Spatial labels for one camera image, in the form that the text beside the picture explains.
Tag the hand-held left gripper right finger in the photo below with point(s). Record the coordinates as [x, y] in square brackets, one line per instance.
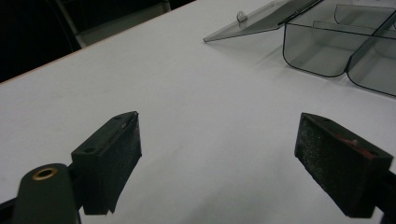
[336, 161]

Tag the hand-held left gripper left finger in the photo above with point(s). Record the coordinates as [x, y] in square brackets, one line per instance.
[106, 161]

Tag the clear grey plastic organizer box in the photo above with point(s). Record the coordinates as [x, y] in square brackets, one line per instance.
[327, 46]

